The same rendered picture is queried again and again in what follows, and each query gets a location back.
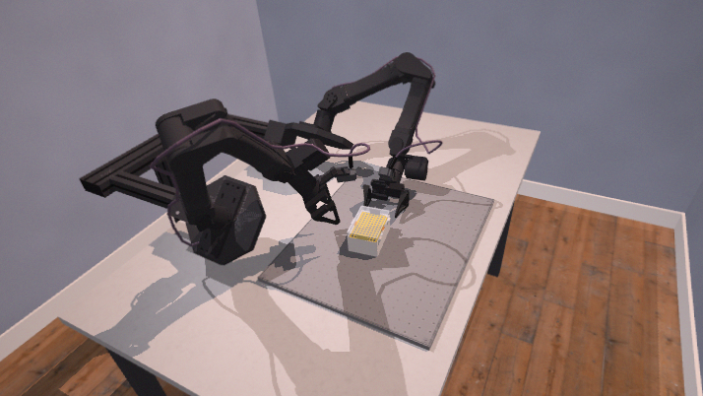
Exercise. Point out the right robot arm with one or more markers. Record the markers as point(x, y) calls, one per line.
point(274, 164)

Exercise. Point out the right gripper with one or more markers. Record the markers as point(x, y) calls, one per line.
point(316, 190)

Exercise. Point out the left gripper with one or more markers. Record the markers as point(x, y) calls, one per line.
point(381, 189)

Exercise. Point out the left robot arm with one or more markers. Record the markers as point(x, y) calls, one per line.
point(402, 70)

